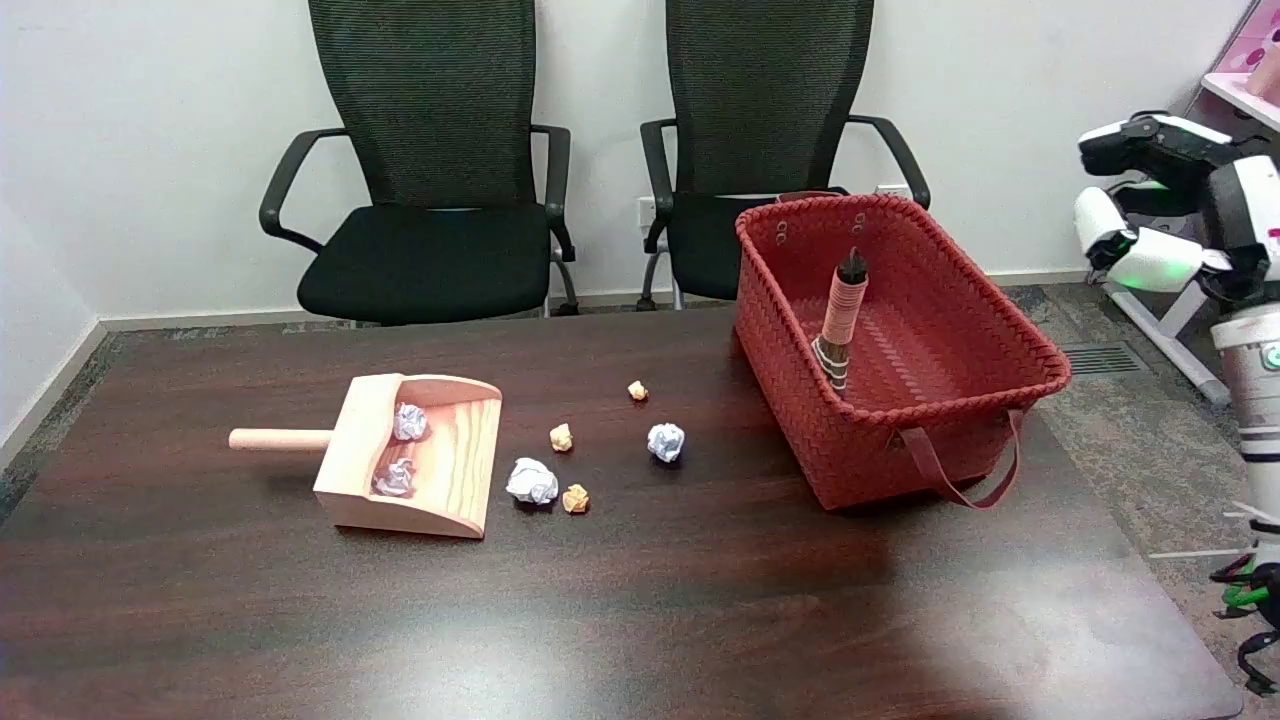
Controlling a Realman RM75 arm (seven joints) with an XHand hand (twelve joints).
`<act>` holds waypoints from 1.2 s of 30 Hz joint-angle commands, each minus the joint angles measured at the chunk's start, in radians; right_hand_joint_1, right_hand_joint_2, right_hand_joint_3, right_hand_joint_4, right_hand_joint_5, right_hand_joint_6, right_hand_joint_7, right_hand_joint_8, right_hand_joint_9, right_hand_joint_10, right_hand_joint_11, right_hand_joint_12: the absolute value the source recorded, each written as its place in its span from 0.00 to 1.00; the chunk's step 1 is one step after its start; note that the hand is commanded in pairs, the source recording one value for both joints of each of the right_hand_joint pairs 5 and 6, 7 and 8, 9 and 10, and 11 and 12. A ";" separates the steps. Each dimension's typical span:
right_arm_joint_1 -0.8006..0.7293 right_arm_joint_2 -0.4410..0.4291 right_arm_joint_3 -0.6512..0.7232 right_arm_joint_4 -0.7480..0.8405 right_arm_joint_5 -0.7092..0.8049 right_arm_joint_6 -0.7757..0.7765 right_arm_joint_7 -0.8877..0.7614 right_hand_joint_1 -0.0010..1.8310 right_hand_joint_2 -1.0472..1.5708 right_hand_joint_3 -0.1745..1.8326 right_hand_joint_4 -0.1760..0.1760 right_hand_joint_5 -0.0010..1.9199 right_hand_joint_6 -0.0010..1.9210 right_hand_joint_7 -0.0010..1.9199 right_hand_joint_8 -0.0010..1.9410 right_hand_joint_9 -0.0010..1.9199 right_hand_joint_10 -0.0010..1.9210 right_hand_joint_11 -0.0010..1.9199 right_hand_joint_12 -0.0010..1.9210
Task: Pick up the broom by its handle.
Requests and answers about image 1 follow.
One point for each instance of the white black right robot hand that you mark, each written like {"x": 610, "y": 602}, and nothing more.
{"x": 1160, "y": 262}

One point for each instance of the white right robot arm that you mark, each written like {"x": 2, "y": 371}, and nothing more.
{"x": 1258, "y": 400}

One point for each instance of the metal floor vent grille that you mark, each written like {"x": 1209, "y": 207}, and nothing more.
{"x": 1104, "y": 358}

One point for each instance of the red woven basket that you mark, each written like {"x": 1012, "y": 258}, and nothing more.
{"x": 930, "y": 350}

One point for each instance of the black mesh office chair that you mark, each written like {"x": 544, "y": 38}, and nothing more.
{"x": 760, "y": 100}
{"x": 430, "y": 200}

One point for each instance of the tiny orange crumpled paper ball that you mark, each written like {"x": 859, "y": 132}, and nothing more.
{"x": 637, "y": 390}

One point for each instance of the large white crumpled paper ball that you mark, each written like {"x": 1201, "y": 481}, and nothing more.
{"x": 531, "y": 481}

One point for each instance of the wooden dustpan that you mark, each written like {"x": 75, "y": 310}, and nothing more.
{"x": 440, "y": 460}

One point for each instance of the white desk leg frame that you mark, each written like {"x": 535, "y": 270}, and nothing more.
{"x": 1170, "y": 330}

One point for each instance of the white wall socket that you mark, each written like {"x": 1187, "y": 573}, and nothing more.
{"x": 892, "y": 189}
{"x": 645, "y": 212}

